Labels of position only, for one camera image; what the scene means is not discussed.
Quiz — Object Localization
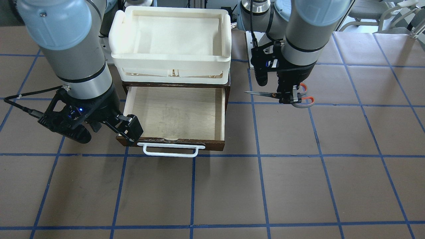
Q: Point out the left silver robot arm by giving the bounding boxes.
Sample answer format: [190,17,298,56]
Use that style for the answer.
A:
[238,0,350,108]

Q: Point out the grey chair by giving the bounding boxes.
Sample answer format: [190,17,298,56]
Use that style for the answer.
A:
[338,0,424,35]

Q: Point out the white foam tray box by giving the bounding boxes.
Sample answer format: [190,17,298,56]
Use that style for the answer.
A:
[109,6,232,85]

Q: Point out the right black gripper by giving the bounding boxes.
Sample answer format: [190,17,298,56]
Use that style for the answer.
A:
[38,85,144,146]

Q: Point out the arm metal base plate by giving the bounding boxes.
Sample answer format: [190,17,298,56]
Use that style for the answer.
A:
[245,32,266,69]

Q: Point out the wooden drawer with white handle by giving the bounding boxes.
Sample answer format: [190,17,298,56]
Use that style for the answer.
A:
[124,86,226,157]

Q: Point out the orange grey handled scissors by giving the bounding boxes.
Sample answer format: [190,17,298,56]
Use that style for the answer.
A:
[245,83,315,109]

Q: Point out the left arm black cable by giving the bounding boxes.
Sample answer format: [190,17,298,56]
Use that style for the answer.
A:
[249,0,260,50]

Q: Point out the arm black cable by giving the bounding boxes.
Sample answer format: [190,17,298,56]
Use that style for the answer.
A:
[249,0,260,50]
[3,86,63,119]

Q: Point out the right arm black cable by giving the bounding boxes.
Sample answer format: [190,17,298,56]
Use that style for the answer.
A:
[3,86,63,119]

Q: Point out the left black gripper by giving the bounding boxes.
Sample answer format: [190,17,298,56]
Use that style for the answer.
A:
[250,39,316,104]

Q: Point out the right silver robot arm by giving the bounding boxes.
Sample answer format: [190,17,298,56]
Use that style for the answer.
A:
[17,0,143,146]

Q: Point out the dark wooden drawer cabinet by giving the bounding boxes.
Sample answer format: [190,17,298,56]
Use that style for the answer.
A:
[122,80,230,100]

